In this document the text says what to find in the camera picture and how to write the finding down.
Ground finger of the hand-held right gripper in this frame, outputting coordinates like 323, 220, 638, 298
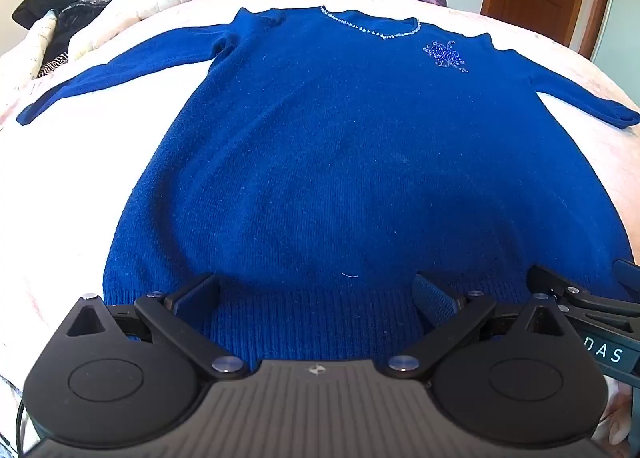
526, 263, 640, 326
612, 259, 640, 289

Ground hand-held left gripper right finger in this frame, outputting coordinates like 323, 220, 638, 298
386, 270, 573, 381

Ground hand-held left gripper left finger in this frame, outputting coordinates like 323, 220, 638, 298
65, 272, 249, 381

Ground blue knit sweater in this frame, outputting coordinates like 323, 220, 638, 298
16, 5, 640, 364

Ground person's right hand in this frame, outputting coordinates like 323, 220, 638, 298
606, 378, 636, 445

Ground white bed sheet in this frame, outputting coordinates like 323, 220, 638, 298
0, 0, 640, 458

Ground dark patterned cloth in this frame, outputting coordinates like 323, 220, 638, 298
36, 0, 122, 80

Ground black cable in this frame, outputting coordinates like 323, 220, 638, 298
14, 399, 32, 457

